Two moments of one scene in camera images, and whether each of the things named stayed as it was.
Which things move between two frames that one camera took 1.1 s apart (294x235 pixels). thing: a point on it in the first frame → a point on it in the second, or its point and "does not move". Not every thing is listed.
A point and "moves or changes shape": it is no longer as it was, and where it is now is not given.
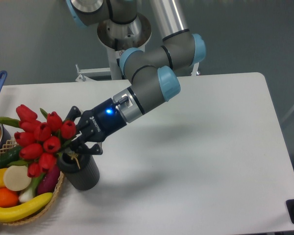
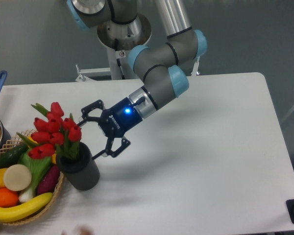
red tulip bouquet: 39,142 moves or changes shape
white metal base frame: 83,75 does not move
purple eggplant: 48,180 does not move
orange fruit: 4,197 does not move
